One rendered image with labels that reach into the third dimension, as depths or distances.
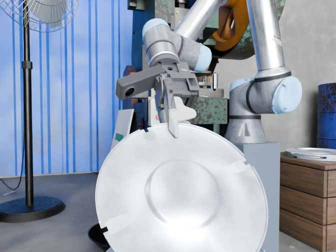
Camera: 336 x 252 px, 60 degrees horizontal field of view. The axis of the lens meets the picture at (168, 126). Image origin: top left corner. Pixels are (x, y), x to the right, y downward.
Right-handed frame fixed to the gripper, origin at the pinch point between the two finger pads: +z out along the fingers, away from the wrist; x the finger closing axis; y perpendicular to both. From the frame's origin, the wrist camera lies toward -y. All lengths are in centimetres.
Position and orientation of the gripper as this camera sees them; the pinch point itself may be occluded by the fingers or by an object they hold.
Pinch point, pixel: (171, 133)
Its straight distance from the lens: 56.2
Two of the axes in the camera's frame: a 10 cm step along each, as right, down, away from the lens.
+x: -2.0, 6.3, 7.5
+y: 9.6, -0.1, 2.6
